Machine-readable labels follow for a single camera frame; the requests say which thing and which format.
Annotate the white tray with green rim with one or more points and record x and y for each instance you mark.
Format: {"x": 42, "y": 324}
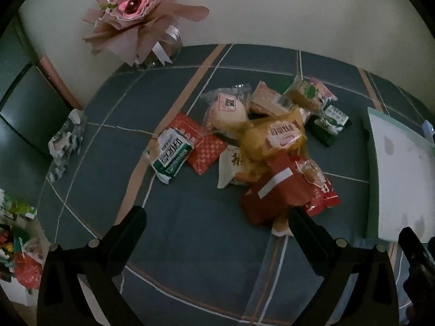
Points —
{"x": 397, "y": 176}

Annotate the small blue and white device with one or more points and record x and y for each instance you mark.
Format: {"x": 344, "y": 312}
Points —
{"x": 429, "y": 129}

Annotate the red patterned snack packet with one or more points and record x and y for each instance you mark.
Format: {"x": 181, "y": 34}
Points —
{"x": 207, "y": 149}

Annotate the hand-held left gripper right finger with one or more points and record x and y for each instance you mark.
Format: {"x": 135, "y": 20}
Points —
{"x": 302, "y": 225}

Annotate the pink paper flower bouquet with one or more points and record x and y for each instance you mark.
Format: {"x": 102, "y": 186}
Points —
{"x": 136, "y": 17}

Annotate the white bread packet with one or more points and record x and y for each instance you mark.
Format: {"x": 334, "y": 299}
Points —
{"x": 234, "y": 166}

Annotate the peach snack packet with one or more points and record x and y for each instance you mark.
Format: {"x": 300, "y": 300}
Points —
{"x": 265, "y": 100}

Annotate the large red snack packet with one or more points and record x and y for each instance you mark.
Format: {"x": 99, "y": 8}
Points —
{"x": 282, "y": 193}

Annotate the white box of colourful packets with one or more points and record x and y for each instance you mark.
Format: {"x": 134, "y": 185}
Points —
{"x": 27, "y": 271}

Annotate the green and white snack packet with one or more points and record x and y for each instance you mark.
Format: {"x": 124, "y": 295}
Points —
{"x": 171, "y": 154}

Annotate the dark green snack packet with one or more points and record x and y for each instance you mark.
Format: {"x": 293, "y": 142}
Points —
{"x": 328, "y": 125}

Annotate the camouflage print packet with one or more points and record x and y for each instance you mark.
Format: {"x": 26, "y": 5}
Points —
{"x": 66, "y": 139}

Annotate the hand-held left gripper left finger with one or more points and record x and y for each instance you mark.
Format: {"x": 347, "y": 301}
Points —
{"x": 131, "y": 224}

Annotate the clear steamed bun packet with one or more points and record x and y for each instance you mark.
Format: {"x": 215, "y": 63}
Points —
{"x": 226, "y": 113}

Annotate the green and yellow snack packet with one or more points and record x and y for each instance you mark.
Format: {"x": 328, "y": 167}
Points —
{"x": 304, "y": 96}

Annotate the small red snack packet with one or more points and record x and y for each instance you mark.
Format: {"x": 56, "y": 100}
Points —
{"x": 321, "y": 183}

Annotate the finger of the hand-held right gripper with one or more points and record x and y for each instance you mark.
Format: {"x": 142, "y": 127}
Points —
{"x": 413, "y": 248}

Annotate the pink snack packet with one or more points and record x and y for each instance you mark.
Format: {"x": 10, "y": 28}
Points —
{"x": 324, "y": 90}

